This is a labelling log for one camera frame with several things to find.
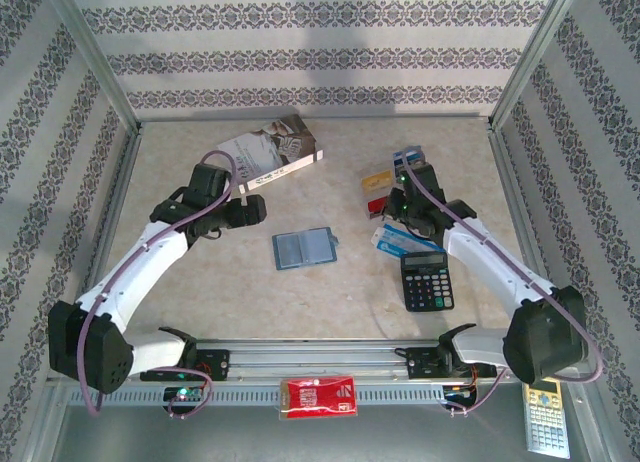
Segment blue leather card holder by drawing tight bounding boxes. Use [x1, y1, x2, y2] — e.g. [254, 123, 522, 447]
[271, 226, 341, 272]

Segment clear acrylic card stand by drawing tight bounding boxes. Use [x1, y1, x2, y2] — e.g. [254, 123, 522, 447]
[360, 146, 432, 223]

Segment gold card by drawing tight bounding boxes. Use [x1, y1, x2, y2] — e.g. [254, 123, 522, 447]
[361, 171, 394, 191]

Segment blue and white paper sleeve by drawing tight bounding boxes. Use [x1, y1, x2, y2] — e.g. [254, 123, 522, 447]
[370, 224, 446, 257]

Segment paperback book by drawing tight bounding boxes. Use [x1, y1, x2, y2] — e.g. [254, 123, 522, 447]
[217, 113, 325, 194]

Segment black desk calculator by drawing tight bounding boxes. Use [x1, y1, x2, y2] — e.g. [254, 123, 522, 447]
[399, 250, 455, 313]

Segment aluminium back bar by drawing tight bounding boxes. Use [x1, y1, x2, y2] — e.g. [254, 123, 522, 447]
[137, 112, 494, 124]

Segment gold scientific calculator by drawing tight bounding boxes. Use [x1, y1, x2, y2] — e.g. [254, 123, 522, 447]
[522, 379, 571, 459]

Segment aluminium side rail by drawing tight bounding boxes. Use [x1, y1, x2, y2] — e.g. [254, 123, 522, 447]
[69, 126, 144, 343]
[487, 124, 569, 343]

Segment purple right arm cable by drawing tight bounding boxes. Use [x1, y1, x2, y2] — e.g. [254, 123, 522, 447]
[402, 162, 605, 417]

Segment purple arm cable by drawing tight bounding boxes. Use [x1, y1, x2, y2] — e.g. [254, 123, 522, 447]
[79, 150, 237, 421]
[402, 162, 605, 417]

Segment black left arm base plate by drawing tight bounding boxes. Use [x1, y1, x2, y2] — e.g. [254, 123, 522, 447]
[139, 349, 231, 382]

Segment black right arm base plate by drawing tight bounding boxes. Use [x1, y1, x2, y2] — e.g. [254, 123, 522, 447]
[405, 346, 501, 381]

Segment aluminium mounting rail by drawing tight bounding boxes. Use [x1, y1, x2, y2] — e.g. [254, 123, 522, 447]
[49, 339, 586, 383]

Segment aluminium frame post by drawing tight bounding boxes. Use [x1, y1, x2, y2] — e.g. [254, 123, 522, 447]
[488, 0, 589, 133]
[39, 0, 144, 133]

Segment grey slotted cable duct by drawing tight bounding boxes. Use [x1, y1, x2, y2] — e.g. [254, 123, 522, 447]
[67, 384, 451, 407]

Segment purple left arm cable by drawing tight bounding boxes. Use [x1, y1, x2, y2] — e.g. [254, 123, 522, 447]
[79, 150, 237, 421]

